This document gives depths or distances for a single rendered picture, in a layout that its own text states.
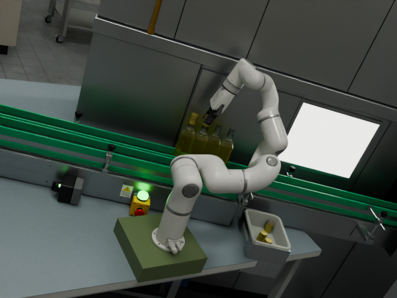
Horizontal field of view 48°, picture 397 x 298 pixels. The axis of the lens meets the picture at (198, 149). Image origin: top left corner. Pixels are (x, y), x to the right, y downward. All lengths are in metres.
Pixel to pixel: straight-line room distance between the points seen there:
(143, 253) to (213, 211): 0.46
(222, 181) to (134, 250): 0.39
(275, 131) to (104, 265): 0.77
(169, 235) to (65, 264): 0.36
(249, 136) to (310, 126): 0.29
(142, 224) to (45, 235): 0.35
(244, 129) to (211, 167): 0.55
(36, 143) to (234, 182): 0.78
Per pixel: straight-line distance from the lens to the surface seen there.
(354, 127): 2.22
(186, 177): 1.49
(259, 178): 1.57
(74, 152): 1.83
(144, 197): 1.82
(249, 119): 2.05
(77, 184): 1.81
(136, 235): 1.68
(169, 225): 1.60
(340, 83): 2.13
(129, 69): 1.96
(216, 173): 1.54
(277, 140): 1.66
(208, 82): 1.95
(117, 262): 1.65
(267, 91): 1.81
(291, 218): 2.17
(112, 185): 1.86
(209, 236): 1.92
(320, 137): 2.19
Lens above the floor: 1.88
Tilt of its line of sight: 27 degrees down
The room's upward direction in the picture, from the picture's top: 21 degrees clockwise
